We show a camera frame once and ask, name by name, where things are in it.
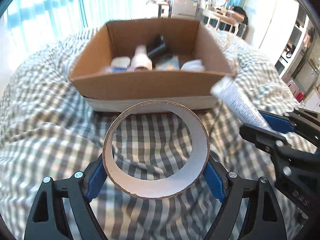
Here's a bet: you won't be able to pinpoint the grey white cream tube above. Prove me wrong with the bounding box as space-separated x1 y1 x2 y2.
210 76 271 131

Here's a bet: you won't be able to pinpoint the cardboard tape ring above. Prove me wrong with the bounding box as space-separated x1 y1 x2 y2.
101 99 210 200

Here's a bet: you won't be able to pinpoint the white plush toy blue star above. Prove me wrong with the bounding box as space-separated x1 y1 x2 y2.
181 59 206 72

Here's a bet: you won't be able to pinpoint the white cylindrical bottle device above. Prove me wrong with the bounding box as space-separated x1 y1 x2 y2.
131 44 152 72

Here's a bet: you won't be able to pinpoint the white shelf unit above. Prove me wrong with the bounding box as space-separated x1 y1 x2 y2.
274 12 320 100

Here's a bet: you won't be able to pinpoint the checkered grey white duvet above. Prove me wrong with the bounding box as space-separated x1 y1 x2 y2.
1 28 300 239

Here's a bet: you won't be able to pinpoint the light blue tissue pack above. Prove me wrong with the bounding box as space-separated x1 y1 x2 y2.
155 55 180 71

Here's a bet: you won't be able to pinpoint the white vanity table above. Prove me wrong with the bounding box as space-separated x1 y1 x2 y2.
200 8 245 35

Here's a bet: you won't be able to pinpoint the black item in box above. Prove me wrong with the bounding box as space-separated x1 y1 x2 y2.
146 35 173 64

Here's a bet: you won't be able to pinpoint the silver mini fridge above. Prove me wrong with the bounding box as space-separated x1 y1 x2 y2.
171 0 197 18

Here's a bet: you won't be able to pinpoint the brown cardboard box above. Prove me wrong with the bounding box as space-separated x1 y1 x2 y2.
69 18 235 112

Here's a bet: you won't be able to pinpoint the blue curtains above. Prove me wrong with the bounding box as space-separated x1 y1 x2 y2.
1 0 138 68

